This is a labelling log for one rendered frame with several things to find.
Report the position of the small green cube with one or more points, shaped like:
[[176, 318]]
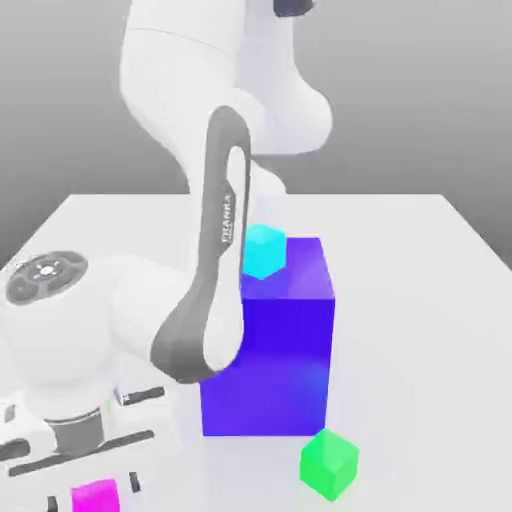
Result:
[[328, 466]]

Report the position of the large blue box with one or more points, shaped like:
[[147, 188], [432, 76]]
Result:
[[284, 352]]

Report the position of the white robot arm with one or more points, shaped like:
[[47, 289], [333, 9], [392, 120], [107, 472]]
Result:
[[168, 80]]

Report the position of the small magenta cube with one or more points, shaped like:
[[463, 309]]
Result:
[[96, 498]]

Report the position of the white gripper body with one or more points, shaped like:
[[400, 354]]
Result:
[[84, 464]]

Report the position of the small cyan cube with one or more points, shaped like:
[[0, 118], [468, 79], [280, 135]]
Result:
[[264, 252]]

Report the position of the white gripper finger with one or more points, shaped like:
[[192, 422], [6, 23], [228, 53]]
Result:
[[52, 504], [134, 482]]

